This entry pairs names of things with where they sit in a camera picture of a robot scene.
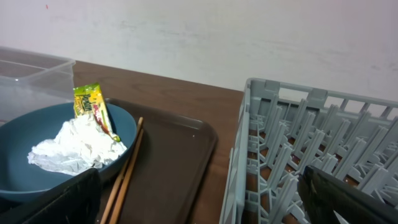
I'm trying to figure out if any brown plastic tray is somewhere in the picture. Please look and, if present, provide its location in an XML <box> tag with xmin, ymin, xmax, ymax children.
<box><xmin>107</xmin><ymin>98</ymin><xmax>218</xmax><ymax>223</ymax></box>

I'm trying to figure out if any clear plastic bin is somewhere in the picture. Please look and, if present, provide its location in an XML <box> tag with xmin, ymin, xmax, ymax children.
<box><xmin>1</xmin><ymin>47</ymin><xmax>75</xmax><ymax>124</ymax></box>

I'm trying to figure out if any white napkin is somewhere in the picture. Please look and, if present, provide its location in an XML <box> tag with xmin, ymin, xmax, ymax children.
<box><xmin>27</xmin><ymin>114</ymin><xmax>127</xmax><ymax>175</ymax></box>

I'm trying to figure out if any wooden chopstick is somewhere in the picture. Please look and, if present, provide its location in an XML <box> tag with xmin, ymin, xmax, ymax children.
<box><xmin>108</xmin><ymin>129</ymin><xmax>144</xmax><ymax>224</ymax></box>
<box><xmin>100</xmin><ymin>117</ymin><xmax>144</xmax><ymax>224</ymax></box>

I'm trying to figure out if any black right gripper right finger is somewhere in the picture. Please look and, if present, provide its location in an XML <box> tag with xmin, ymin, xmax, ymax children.
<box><xmin>297</xmin><ymin>166</ymin><xmax>397</xmax><ymax>224</ymax></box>

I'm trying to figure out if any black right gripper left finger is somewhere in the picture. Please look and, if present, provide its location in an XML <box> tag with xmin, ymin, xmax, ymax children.
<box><xmin>1</xmin><ymin>168</ymin><xmax>101</xmax><ymax>224</ymax></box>

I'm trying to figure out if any grey dishwasher rack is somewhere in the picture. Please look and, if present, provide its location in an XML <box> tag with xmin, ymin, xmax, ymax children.
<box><xmin>220</xmin><ymin>78</ymin><xmax>397</xmax><ymax>223</ymax></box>

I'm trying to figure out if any yellow green snack wrapper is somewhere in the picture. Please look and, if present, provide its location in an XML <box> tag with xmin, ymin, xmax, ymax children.
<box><xmin>73</xmin><ymin>83</ymin><xmax>121</xmax><ymax>142</ymax></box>

